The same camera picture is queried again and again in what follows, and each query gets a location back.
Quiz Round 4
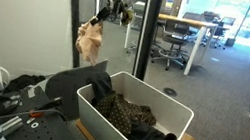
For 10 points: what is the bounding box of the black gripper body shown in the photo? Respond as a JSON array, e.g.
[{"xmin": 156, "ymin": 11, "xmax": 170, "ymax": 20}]
[{"xmin": 98, "ymin": 4, "xmax": 123, "ymax": 23}]

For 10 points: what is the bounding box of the peach shirt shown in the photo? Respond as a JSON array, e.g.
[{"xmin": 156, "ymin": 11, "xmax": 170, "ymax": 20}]
[{"xmin": 71, "ymin": 13, "xmax": 107, "ymax": 68}]

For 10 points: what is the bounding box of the grey mesh office chair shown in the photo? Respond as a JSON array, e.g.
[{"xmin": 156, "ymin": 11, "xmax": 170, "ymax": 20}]
[{"xmin": 150, "ymin": 17, "xmax": 197, "ymax": 75}]

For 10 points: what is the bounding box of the dark chair backrest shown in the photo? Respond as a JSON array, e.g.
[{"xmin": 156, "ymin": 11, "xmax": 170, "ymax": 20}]
[{"xmin": 182, "ymin": 10, "xmax": 206, "ymax": 24}]

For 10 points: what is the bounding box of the white plastic bin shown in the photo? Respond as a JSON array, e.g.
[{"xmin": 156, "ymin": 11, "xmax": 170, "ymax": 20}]
[{"xmin": 68, "ymin": 64, "xmax": 200, "ymax": 140}]

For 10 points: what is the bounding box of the black wheeled office chair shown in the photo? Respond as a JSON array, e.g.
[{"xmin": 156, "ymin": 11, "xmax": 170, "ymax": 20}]
[{"xmin": 209, "ymin": 14, "xmax": 237, "ymax": 52}]

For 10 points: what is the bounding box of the black garment with sleeve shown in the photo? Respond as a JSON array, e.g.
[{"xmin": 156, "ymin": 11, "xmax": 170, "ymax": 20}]
[{"xmin": 82, "ymin": 68, "xmax": 118, "ymax": 110}]

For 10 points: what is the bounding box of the black clothes pile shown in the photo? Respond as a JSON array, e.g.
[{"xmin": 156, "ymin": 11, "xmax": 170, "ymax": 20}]
[{"xmin": 40, "ymin": 50, "xmax": 109, "ymax": 126}]

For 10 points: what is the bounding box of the wooden desk with white legs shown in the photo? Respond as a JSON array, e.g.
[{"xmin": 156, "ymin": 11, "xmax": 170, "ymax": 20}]
[{"xmin": 120, "ymin": 8, "xmax": 219, "ymax": 80}]

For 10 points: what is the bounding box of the dark polka dot cloth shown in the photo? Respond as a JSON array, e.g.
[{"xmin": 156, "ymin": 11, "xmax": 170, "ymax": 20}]
[{"xmin": 89, "ymin": 89, "xmax": 138, "ymax": 138}]

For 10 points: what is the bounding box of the black crumpled bag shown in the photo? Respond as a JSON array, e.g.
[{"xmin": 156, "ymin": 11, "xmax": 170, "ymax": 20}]
[{"xmin": 3, "ymin": 70, "xmax": 47, "ymax": 99}]

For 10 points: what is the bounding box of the round floor outlet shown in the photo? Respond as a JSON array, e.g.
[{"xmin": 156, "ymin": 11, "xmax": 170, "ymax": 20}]
[{"xmin": 161, "ymin": 86, "xmax": 180, "ymax": 99}]

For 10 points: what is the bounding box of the dark bag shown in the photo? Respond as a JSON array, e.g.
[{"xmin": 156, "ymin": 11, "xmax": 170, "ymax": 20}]
[{"xmin": 202, "ymin": 10, "xmax": 221, "ymax": 24}]

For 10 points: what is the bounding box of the leopard print cloth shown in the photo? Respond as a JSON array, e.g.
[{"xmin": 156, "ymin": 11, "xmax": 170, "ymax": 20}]
[{"xmin": 112, "ymin": 93, "xmax": 161, "ymax": 127}]

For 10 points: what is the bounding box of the black gadget with white labels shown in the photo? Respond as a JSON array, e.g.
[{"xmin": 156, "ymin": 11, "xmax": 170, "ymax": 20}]
[{"xmin": 0, "ymin": 89, "xmax": 26, "ymax": 119}]

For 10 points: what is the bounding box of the black slanted wall post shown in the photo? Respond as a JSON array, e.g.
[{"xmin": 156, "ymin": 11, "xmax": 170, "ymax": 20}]
[{"xmin": 54, "ymin": 0, "xmax": 91, "ymax": 70}]

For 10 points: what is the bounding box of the black glass wall pillar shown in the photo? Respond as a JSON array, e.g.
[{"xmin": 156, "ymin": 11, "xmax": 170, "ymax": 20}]
[{"xmin": 133, "ymin": 0, "xmax": 163, "ymax": 82}]

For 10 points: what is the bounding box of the yellow blue wall sign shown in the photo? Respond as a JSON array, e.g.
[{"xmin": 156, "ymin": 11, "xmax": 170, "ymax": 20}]
[{"xmin": 164, "ymin": 0, "xmax": 174, "ymax": 10}]

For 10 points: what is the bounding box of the black cable plug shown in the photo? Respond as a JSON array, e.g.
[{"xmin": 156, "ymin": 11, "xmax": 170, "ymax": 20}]
[{"xmin": 37, "ymin": 92, "xmax": 65, "ymax": 115}]

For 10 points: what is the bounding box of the grey cable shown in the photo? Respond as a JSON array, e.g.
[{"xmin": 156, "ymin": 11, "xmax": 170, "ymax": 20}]
[{"xmin": 0, "ymin": 100, "xmax": 71, "ymax": 130}]

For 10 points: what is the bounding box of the orange handled tool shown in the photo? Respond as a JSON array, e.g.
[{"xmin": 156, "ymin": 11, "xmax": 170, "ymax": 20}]
[{"xmin": 28, "ymin": 109, "xmax": 45, "ymax": 120}]

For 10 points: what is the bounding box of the white washer ring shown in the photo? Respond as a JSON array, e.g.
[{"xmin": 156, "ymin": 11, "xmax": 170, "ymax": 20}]
[{"xmin": 30, "ymin": 121, "xmax": 40, "ymax": 130}]

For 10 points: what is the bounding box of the aluminium bracket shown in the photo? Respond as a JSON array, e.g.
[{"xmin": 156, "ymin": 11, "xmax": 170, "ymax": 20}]
[{"xmin": 0, "ymin": 112, "xmax": 26, "ymax": 136}]

